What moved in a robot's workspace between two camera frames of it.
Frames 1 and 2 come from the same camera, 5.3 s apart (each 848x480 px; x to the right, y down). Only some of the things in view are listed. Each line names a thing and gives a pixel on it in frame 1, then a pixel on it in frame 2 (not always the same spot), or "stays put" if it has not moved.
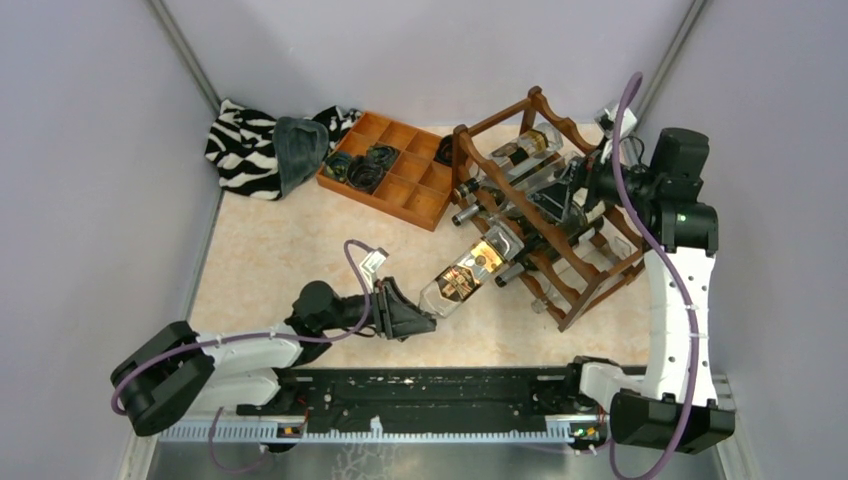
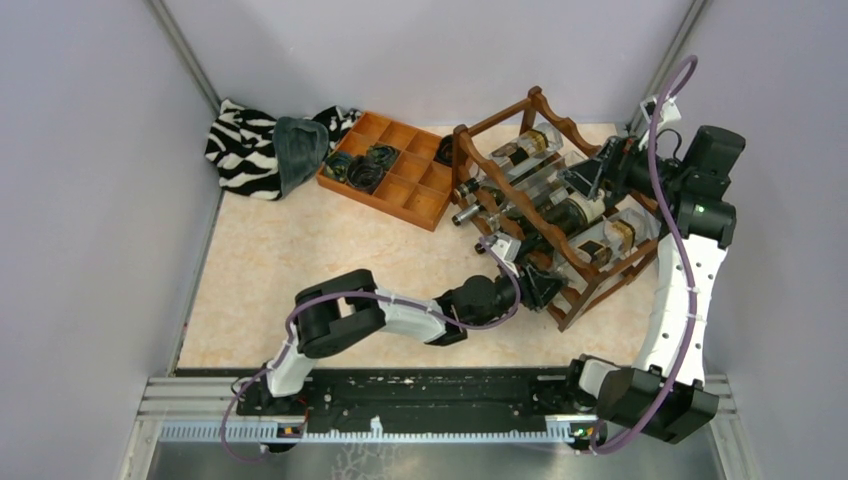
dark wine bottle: [574, 225] to [564, 211]
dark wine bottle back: [457, 218] stays put
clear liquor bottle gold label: [471, 271] to [622, 235]
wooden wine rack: [521, 176] stays put
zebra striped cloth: [240, 143] stays put
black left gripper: [395, 316] to [538, 288]
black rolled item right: [444, 152] stays put
